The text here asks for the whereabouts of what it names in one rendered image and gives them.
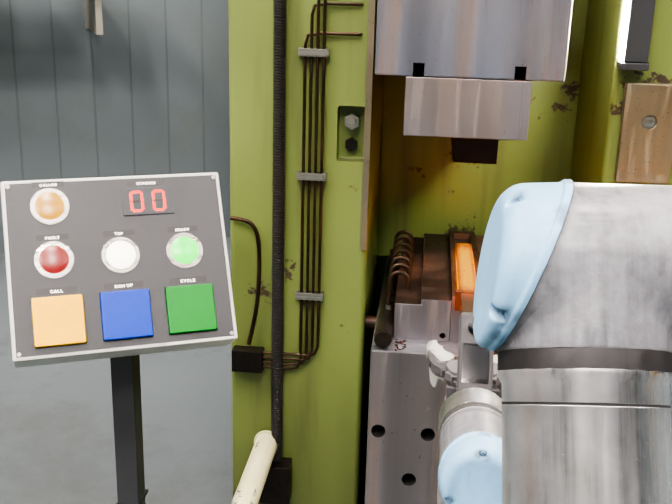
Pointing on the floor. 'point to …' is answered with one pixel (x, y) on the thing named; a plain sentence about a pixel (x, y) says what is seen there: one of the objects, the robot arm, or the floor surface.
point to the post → (128, 428)
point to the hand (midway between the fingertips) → (469, 342)
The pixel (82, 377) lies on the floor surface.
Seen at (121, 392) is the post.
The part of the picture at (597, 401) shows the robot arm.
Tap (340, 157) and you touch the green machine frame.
